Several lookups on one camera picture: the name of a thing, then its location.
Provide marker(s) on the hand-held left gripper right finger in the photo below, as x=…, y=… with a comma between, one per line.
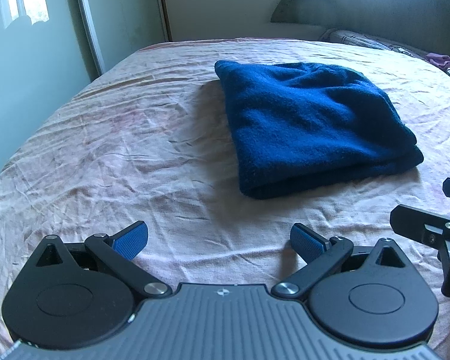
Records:
x=303, y=240

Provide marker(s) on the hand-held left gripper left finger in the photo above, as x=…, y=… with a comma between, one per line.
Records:
x=133, y=238

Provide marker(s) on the blue towel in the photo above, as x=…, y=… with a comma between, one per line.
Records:
x=315, y=127

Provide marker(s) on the bed with pink sheet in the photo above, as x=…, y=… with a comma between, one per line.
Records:
x=135, y=157

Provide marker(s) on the purple cloth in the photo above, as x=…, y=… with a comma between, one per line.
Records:
x=442, y=62

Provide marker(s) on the patterned pillow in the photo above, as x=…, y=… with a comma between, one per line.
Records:
x=360, y=39

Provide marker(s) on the mirrored wardrobe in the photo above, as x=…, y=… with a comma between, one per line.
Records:
x=41, y=63

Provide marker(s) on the grey padded headboard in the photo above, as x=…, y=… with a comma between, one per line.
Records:
x=360, y=3

